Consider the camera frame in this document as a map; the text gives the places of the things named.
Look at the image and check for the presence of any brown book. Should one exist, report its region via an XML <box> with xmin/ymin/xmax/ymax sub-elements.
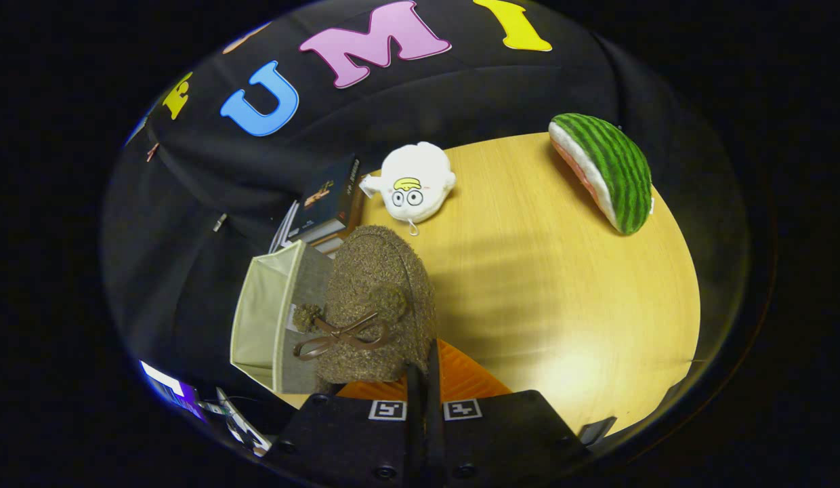
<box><xmin>310</xmin><ymin>218</ymin><xmax>364</xmax><ymax>258</ymax></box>

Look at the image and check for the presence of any grey fabric storage box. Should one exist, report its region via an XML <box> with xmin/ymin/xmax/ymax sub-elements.
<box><xmin>230</xmin><ymin>239</ymin><xmax>336</xmax><ymax>395</ymax></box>

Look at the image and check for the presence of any lit screen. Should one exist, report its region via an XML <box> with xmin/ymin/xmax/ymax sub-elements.
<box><xmin>141</xmin><ymin>361</ymin><xmax>205</xmax><ymax>421</ymax></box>

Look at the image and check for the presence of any small white device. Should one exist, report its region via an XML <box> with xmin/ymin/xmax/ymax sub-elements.
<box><xmin>215</xmin><ymin>388</ymin><xmax>273</xmax><ymax>457</ymax></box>

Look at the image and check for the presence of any dark hardcover book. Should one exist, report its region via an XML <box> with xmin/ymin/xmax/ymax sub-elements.
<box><xmin>288</xmin><ymin>154</ymin><xmax>363</xmax><ymax>241</ymax></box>

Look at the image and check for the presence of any white book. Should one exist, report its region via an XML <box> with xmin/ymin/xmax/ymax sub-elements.
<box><xmin>269</xmin><ymin>200</ymin><xmax>300</xmax><ymax>255</ymax></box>

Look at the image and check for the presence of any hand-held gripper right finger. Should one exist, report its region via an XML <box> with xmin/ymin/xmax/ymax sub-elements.
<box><xmin>427</xmin><ymin>339</ymin><xmax>590</xmax><ymax>485</ymax></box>

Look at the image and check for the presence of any white plush toy with eyes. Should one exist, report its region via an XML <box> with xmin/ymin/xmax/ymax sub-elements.
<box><xmin>359</xmin><ymin>141</ymin><xmax>457</xmax><ymax>236</ymax></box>

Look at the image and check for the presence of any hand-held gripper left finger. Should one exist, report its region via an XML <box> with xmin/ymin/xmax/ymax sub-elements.
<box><xmin>268</xmin><ymin>363</ymin><xmax>426</xmax><ymax>485</ymax></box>

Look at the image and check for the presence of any black backdrop cloth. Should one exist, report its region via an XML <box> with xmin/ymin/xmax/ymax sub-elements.
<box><xmin>102</xmin><ymin>0</ymin><xmax>753</xmax><ymax>434</ymax></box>

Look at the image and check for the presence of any watermelon slice plush toy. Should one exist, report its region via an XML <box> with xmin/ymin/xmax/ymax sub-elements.
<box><xmin>548</xmin><ymin>113</ymin><xmax>654</xmax><ymax>236</ymax></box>

